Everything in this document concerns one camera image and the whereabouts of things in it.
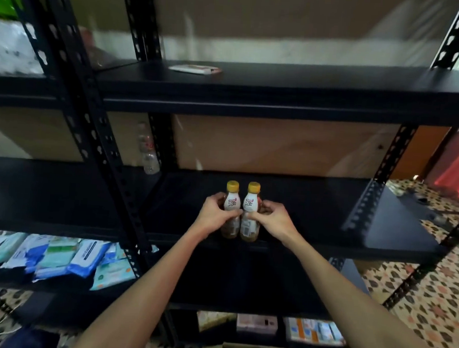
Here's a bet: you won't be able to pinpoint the person's left hand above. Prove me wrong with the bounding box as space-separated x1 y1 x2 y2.
188 189 245 244

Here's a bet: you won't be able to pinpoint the person's right hand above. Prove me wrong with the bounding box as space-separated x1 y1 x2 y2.
247 198 303 249

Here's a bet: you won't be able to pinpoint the bottle pair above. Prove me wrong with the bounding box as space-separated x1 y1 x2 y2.
239 181 264 244
219 179 244 240

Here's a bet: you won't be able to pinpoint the black metal shelf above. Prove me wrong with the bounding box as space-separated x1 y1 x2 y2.
79 0 459 348
0 0 176 348

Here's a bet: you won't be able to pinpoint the person's left forearm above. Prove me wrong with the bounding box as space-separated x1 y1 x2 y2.
70 219 212 348

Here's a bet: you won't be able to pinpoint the person's right forearm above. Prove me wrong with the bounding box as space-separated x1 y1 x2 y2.
272 231 459 348

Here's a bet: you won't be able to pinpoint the clear water bottle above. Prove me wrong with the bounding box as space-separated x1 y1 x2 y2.
139 132 164 176

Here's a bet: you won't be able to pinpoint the stack of pink white boxes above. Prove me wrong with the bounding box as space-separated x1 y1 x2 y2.
235 313 280 336

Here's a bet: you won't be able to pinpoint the tissue packs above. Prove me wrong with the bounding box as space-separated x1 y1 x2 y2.
196 310 238 335

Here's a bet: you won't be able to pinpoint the row of orange blue packets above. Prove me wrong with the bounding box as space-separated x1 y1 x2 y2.
283 316 348 348

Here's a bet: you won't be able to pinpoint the flat white orange packet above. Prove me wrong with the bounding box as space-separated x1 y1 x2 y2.
167 62 224 78

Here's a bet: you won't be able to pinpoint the row of wet wipe packs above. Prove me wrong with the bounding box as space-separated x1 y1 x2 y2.
0 229 161 295

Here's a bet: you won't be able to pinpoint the stack of white plastic packs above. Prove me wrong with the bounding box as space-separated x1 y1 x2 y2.
0 17 51 77

